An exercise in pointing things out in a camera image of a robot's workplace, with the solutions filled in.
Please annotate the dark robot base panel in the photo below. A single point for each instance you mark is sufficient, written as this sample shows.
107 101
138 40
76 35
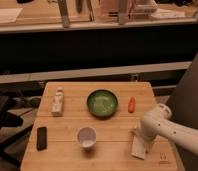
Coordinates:
184 100

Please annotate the orange carrot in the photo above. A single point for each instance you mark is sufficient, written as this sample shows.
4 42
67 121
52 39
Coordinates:
131 105

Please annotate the white plastic bottle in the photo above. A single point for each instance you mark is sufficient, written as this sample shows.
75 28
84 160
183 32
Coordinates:
57 104

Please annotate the black office chair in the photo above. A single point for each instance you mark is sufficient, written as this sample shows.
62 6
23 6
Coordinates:
8 119

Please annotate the green bowl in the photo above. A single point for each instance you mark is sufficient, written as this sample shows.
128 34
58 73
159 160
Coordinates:
102 103

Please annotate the black remote control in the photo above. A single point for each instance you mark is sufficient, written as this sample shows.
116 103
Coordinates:
41 138

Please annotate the white sponge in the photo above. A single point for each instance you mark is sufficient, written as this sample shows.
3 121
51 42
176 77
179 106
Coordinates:
138 147

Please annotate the white cup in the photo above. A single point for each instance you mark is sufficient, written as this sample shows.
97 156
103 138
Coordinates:
86 137

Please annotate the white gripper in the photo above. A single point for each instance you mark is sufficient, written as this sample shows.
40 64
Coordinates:
144 138

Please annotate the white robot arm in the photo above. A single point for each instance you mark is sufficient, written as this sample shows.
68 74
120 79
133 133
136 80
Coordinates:
157 122

